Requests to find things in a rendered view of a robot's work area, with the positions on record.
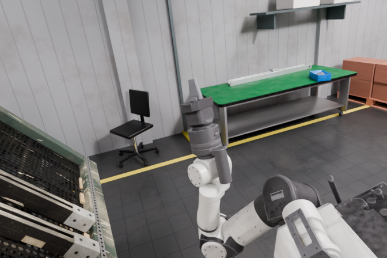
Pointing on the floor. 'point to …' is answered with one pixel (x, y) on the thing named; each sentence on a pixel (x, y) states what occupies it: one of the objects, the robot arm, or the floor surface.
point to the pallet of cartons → (368, 80)
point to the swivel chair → (140, 97)
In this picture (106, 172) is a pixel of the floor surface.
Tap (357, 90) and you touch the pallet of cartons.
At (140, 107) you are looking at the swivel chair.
